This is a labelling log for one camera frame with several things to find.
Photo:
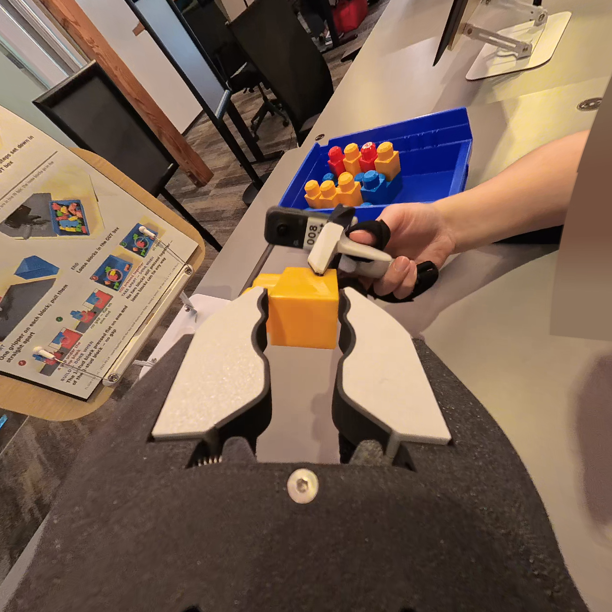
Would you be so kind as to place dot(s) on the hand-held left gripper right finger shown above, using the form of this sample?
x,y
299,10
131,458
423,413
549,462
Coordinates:
x,y
389,377

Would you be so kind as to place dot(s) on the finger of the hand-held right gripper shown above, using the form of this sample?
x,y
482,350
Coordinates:
x,y
325,248

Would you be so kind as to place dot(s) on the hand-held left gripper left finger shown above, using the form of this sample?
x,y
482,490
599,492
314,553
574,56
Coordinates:
x,y
215,377

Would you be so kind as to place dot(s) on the cluster of assembled block steps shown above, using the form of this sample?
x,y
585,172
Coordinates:
x,y
344,189

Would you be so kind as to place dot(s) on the yellow two-stud toy block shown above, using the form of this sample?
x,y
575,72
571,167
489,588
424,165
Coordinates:
x,y
301,315

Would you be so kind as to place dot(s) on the blue plastic bin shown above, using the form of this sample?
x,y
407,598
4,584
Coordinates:
x,y
430,158

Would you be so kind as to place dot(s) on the person's right forearm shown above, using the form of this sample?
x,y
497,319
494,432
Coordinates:
x,y
516,191

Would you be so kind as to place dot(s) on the person's right hand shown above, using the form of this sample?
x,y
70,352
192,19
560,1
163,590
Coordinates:
x,y
420,234

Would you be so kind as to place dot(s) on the black pole stand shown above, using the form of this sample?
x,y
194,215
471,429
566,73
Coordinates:
x,y
253,193

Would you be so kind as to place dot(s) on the white board stand base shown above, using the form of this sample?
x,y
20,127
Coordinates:
x,y
205,311

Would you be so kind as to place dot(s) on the wooden instruction board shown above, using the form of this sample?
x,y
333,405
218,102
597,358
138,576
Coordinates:
x,y
95,267

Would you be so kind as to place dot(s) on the black office chair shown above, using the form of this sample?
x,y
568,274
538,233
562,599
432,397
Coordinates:
x,y
210,33
287,62

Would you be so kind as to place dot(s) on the black framed standing whiteboard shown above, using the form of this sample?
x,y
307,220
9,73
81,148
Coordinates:
x,y
201,62

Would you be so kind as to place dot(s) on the black framed dark panel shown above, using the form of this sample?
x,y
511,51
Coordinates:
x,y
105,124

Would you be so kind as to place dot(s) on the red plastic bin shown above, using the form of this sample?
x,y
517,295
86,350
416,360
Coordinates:
x,y
349,16

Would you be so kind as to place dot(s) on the tablet on white stand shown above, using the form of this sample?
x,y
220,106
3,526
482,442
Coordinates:
x,y
521,52

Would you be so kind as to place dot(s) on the round metal table grommet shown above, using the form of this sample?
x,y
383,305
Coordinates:
x,y
589,104

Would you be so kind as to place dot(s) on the wooden support post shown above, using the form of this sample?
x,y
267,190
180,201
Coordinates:
x,y
143,110

